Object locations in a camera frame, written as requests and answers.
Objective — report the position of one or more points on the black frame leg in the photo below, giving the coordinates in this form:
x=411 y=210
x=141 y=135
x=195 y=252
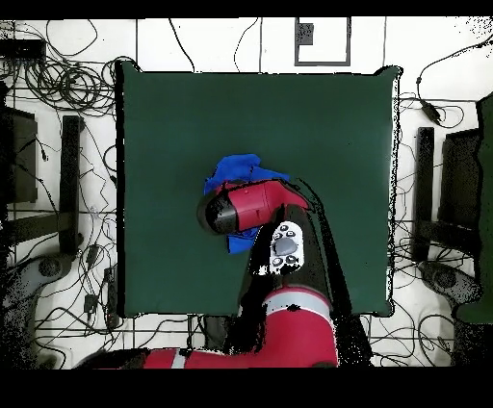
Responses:
x=70 y=173
x=423 y=184

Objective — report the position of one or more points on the black flat box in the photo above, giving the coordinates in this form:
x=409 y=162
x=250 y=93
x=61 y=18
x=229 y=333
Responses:
x=21 y=49

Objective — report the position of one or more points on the grey chair base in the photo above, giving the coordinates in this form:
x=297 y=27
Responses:
x=443 y=278
x=50 y=266

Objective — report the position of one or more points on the dark box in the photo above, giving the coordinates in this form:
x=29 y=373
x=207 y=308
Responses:
x=460 y=181
x=21 y=161

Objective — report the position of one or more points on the dark green table cloth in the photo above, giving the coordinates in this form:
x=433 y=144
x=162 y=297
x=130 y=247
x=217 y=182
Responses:
x=173 y=115

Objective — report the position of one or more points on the grey square floor frame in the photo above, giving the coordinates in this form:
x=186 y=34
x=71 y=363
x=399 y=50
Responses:
x=322 y=62

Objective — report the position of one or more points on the blue printed shirt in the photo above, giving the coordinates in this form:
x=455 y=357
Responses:
x=235 y=167

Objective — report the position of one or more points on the small black adapter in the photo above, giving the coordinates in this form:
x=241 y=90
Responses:
x=90 y=303

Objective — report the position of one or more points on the green hanging cloth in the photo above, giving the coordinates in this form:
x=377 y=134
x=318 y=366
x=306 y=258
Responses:
x=487 y=192

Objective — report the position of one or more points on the dark grey square tag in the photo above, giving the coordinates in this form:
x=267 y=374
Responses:
x=305 y=34

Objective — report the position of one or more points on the black power adapter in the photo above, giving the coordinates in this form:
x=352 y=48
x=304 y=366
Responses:
x=430 y=111

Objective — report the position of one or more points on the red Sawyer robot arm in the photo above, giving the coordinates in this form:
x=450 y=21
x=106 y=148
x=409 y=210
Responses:
x=262 y=204

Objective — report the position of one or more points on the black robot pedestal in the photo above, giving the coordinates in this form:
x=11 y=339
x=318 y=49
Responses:
x=215 y=331

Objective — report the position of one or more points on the black power strip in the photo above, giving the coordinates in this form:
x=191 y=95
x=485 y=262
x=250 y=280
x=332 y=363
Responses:
x=111 y=292

